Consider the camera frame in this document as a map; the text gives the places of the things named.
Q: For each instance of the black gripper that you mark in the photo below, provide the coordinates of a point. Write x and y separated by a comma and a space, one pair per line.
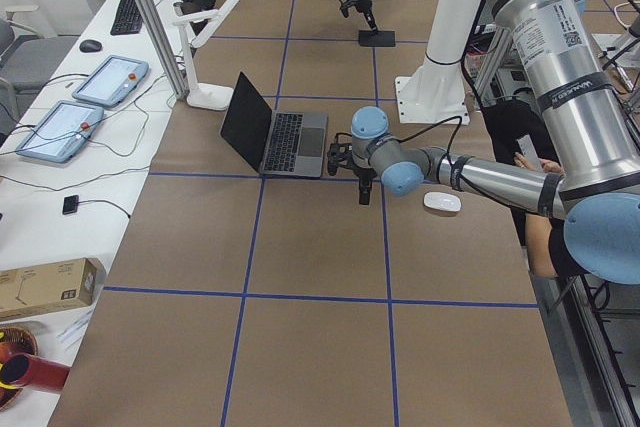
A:
364, 176
359, 3

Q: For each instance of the grey laptop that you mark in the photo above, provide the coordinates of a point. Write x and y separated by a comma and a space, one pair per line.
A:
278, 143

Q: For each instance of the black mouse pad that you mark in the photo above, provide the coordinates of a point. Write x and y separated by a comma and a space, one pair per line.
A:
376, 38

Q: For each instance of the white computer mouse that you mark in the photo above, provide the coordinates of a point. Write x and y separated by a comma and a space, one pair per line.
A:
441, 201

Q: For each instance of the black computer mouse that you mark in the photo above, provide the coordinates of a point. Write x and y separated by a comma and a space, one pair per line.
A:
90, 46

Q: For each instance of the phone in hands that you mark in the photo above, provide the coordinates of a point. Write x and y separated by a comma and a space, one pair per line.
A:
529, 152

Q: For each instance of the seated person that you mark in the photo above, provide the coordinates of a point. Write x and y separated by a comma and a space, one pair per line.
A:
542, 237

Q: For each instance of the black keyboard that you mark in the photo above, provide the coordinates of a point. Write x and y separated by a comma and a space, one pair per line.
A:
127, 20

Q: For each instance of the upper blue teach pendant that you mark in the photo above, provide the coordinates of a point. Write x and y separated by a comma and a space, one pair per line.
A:
112, 81

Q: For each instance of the blue teach pendant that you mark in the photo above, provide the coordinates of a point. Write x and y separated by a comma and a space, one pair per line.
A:
112, 81
62, 133

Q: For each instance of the small black device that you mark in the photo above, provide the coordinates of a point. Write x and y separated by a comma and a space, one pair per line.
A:
70, 204

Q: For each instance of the lower blue teach pendant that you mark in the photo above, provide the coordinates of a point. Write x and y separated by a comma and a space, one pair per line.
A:
62, 133

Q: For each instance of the cardboard box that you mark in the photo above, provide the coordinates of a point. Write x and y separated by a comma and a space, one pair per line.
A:
49, 288

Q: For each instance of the wicker basket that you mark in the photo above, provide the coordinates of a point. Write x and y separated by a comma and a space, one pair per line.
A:
14, 340

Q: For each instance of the red cylinder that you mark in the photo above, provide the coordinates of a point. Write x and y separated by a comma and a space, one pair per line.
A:
28, 371

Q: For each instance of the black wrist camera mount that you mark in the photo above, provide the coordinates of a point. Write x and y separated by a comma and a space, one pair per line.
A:
339, 155

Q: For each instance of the aluminium frame post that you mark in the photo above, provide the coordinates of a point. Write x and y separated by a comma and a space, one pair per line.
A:
162, 47

